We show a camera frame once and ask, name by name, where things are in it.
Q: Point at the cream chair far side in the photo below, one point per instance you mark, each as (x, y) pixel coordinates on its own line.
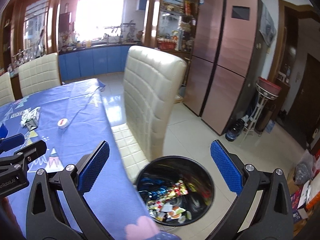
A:
(39, 74)

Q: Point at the cream chair far left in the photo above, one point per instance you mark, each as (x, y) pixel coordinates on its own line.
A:
(6, 92)

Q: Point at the dark water jug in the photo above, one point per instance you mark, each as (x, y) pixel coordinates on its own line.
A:
(235, 130)

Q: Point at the blue kitchen cabinets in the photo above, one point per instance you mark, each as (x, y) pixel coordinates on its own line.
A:
(92, 62)

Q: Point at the red basin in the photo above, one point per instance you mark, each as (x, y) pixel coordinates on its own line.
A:
(268, 86)

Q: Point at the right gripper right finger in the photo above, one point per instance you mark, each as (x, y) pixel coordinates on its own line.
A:
(262, 208)

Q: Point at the blue patterned tablecloth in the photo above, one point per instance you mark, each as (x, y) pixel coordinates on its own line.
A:
(113, 199)

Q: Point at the green white milk carton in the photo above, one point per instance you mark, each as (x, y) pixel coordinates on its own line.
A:
(30, 118)

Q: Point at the rose gold refrigerator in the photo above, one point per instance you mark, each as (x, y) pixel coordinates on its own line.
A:
(226, 61)

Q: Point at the white red bottle cap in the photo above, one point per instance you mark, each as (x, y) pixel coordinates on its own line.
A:
(63, 123)

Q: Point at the blue snack bag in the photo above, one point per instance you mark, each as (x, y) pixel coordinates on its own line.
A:
(152, 188)

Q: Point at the red yellow snack wrapper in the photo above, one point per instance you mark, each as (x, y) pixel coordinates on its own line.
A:
(169, 207)

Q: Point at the white metal plant stand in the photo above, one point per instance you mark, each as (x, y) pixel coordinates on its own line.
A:
(263, 97)

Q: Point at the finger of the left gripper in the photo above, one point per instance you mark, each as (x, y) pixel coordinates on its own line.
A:
(26, 155)
(9, 143)

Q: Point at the blue paper cup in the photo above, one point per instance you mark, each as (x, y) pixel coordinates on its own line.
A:
(3, 131)

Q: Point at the dark wooden door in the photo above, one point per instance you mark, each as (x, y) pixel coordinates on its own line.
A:
(303, 117)

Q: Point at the black trash bin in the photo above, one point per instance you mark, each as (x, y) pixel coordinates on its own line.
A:
(196, 178)

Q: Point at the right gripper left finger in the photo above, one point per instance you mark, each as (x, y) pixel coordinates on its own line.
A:
(45, 216)

